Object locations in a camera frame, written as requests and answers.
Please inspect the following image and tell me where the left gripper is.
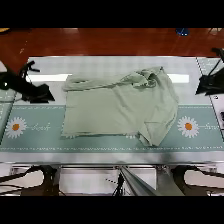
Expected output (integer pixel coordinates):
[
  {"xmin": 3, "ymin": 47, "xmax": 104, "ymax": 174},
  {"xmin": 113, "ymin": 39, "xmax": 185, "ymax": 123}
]
[{"xmin": 21, "ymin": 82, "xmax": 56, "ymax": 104}]

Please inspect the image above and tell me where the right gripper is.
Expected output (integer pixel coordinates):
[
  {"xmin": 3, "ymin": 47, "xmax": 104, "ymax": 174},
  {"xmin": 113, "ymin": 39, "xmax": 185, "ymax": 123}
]
[{"xmin": 195, "ymin": 74, "xmax": 224, "ymax": 97}]

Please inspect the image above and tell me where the pale green T-shirt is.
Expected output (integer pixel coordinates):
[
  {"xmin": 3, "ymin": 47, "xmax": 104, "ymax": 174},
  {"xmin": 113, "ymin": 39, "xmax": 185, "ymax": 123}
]
[{"xmin": 60, "ymin": 66, "xmax": 180, "ymax": 148}]

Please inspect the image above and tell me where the silver frame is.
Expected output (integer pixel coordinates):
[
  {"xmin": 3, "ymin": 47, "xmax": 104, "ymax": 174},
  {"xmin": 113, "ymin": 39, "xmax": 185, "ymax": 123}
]
[{"xmin": 0, "ymin": 161, "xmax": 224, "ymax": 197}]

